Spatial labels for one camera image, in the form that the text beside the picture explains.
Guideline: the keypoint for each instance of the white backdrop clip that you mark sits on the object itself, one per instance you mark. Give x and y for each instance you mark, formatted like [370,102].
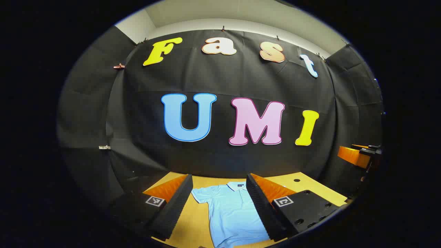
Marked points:
[104,147]

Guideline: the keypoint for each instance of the light blue T-shirt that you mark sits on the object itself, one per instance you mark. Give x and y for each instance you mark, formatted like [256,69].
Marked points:
[231,213]

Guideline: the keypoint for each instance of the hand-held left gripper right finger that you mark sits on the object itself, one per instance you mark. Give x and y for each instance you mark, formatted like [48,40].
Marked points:
[262,210]

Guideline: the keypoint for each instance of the red backdrop clip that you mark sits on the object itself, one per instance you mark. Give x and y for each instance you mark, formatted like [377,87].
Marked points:
[119,66]

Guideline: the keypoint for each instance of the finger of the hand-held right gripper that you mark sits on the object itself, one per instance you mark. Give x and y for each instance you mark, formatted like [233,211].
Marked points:
[353,155]

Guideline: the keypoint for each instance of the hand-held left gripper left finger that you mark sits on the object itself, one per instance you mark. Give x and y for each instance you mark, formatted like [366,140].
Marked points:
[175,206]

